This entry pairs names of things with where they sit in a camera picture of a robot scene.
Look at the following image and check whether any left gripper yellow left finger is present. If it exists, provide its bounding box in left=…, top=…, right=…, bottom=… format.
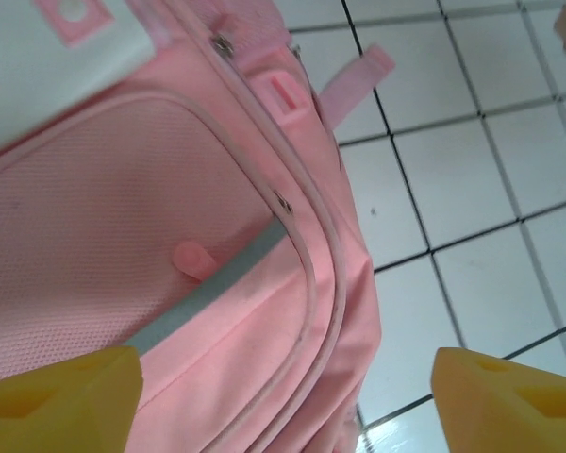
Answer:
left=0, top=346, right=145, bottom=453

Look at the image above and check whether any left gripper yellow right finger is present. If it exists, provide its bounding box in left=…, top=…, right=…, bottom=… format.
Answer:
left=428, top=347, right=566, bottom=453

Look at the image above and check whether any pink backpack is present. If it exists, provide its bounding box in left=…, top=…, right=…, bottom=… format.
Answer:
left=0, top=0, right=397, bottom=453

